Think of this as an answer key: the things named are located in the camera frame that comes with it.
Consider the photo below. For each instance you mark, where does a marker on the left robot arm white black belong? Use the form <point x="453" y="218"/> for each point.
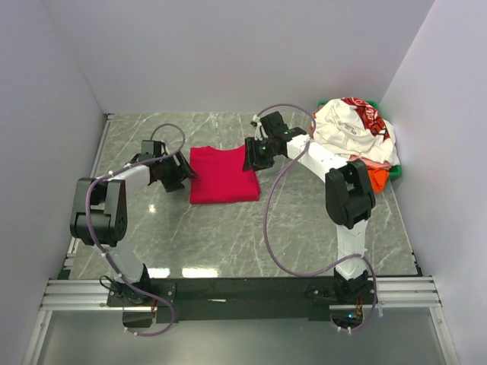
<point x="100" y="215"/>

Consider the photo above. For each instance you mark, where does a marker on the black base beam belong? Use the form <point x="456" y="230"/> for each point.
<point x="193" y="299"/>

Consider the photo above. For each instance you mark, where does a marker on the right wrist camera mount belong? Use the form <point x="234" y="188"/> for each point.
<point x="268" y="126"/>

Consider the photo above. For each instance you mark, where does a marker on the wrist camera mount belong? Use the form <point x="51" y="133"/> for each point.
<point x="268" y="126"/>
<point x="151" y="149"/>

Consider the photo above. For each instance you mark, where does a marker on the magenta red t shirt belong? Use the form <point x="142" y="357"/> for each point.
<point x="220" y="177"/>

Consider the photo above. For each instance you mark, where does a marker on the aluminium rail frame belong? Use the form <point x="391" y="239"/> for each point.
<point x="175" y="239"/>

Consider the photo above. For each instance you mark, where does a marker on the pink t shirt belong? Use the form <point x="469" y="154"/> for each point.
<point x="371" y="163"/>

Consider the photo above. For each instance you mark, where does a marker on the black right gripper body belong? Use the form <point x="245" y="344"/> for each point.
<point x="259" y="153"/>

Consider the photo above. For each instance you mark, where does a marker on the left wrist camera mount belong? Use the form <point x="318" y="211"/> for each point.
<point x="151" y="149"/>

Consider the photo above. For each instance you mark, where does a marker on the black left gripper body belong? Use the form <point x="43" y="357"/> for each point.
<point x="172" y="174"/>

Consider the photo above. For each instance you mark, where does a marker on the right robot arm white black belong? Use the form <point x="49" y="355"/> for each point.
<point x="349" y="200"/>

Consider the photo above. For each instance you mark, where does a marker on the green plastic laundry basket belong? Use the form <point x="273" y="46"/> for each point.
<point x="395" y="173"/>

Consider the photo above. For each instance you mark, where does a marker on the orange t shirt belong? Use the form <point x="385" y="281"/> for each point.
<point x="346" y="140"/>

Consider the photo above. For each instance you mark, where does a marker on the red white printed t shirt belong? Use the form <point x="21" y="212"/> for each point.
<point x="370" y="117"/>

